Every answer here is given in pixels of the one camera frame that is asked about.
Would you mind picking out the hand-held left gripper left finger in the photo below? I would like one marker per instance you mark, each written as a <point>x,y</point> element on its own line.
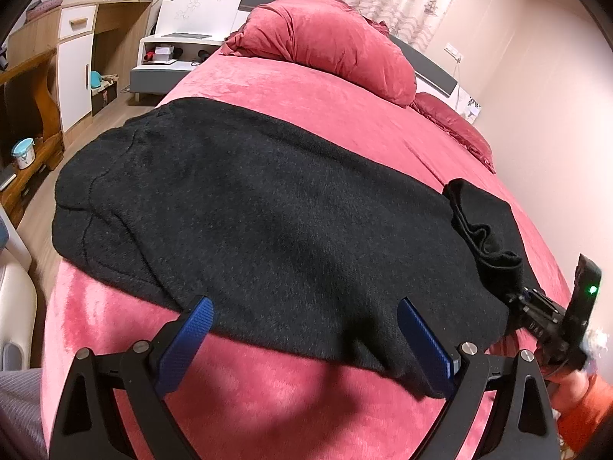
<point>189,340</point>

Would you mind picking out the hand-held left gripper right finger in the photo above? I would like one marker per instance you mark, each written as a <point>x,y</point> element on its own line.
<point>426,345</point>

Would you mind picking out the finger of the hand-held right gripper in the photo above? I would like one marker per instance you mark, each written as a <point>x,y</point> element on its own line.
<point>543,303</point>
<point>536,329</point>

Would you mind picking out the black knitted coat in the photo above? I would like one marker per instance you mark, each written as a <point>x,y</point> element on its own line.
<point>268,230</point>

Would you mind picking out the person's right forearm orange sleeve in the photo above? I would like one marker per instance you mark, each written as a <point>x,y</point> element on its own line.
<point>591,417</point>

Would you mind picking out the person's right hand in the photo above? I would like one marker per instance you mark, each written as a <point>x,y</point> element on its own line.
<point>570,393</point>

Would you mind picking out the white fluffy cloth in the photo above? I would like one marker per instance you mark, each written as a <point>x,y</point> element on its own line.
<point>594,350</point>

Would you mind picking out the bed with pink sheet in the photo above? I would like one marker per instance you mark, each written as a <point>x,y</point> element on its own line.
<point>268,402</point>

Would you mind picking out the grey office chair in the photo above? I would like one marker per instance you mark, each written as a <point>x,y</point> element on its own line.
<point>19,407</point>

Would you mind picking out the small pink pillow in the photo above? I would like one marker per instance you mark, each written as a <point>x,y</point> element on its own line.
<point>455,124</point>

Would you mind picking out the white pot blue lid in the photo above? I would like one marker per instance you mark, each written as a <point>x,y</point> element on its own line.
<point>24,154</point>

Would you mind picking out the dark storage box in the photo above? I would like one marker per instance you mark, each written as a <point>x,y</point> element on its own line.
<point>106,98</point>

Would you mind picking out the white grey nightstand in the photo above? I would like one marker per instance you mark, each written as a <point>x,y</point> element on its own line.
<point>153,79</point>

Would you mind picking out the teal bowl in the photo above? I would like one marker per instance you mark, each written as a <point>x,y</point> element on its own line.
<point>95,79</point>

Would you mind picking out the white cabinet door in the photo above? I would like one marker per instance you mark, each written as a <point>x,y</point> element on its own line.
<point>75,81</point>

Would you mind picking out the small white box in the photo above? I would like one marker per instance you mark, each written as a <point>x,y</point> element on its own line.
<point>164,53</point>

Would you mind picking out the dark flat pad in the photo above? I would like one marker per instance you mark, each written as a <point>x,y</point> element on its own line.
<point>187,35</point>

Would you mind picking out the large pink pillow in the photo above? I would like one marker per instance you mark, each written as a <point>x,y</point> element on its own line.
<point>325,43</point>

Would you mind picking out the white grey headboard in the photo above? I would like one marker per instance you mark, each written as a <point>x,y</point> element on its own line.
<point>201,9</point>

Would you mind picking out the white drawer front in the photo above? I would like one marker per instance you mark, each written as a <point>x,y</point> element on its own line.
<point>79,21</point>

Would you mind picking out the wooden desk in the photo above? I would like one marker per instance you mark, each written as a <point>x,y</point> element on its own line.
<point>24,43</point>

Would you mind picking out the pink cloth bundle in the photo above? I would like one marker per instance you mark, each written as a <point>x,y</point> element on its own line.
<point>42,10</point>

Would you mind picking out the white wall socket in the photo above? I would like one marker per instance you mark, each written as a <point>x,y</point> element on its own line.
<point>453,50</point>

